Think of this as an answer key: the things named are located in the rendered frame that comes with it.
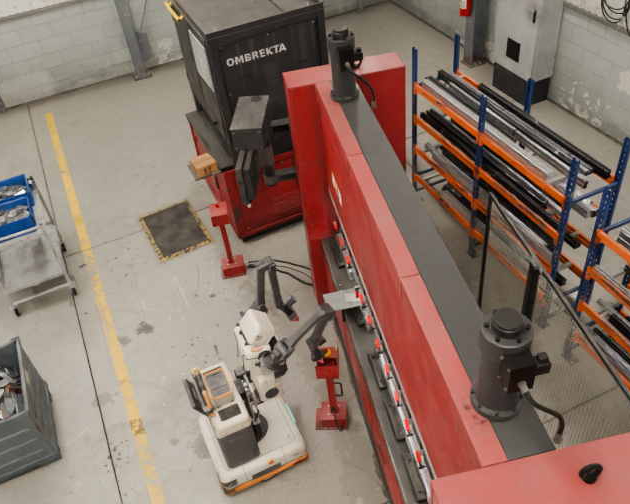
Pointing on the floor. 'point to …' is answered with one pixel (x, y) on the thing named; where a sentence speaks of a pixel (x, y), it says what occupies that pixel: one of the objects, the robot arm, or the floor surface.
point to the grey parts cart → (29, 256)
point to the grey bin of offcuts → (13, 416)
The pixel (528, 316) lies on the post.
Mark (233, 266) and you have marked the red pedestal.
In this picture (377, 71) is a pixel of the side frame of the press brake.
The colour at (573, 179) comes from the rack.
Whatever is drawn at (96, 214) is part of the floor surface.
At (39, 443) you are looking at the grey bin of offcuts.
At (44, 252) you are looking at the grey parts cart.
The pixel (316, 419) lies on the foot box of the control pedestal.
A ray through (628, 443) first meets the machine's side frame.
